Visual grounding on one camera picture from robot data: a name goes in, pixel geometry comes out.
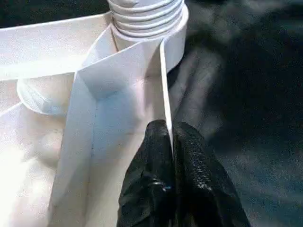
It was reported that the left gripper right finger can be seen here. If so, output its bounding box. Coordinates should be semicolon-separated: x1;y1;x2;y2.
172;121;251;227

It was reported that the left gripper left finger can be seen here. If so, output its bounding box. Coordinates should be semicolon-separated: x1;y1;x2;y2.
116;119;175;227

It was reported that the white plastic table top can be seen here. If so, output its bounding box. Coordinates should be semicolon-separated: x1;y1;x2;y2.
0;9;190;227

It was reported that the white table leg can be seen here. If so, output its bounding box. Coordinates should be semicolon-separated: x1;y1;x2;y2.
107;0;186;40

